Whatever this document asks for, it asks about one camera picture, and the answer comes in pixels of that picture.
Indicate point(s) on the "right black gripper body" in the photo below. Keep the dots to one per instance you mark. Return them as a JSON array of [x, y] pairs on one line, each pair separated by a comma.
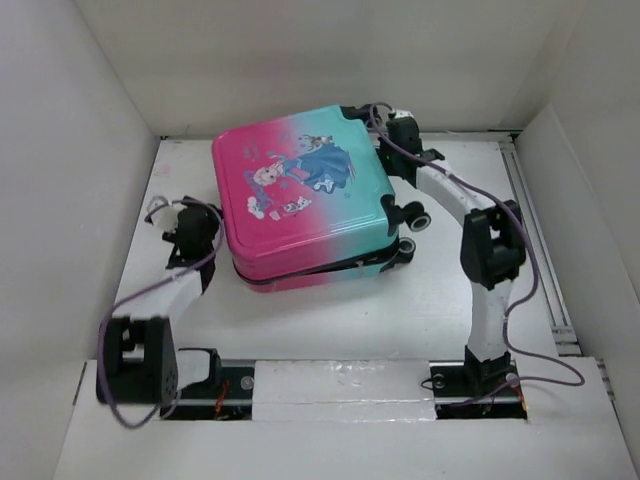
[[388, 155]]

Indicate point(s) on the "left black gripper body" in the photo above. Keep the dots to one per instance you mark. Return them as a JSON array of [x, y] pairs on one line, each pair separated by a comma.
[[215, 224]]

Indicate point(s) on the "teal pink suitcase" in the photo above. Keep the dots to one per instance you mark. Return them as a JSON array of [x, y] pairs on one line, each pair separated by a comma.
[[306, 200]]

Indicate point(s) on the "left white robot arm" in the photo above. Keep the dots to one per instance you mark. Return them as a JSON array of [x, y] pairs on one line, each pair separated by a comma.
[[138, 360]]

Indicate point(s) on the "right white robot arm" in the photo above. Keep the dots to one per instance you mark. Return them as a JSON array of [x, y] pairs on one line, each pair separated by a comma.
[[491, 254]]

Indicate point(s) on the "white foam cover plate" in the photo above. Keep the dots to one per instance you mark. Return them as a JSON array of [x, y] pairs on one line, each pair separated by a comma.
[[373, 391]]

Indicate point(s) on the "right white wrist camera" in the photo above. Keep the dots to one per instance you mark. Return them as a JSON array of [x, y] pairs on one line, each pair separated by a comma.
[[396, 113]]

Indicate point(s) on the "aluminium frame rail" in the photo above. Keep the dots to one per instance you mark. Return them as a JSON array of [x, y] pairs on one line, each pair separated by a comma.
[[567, 349]]

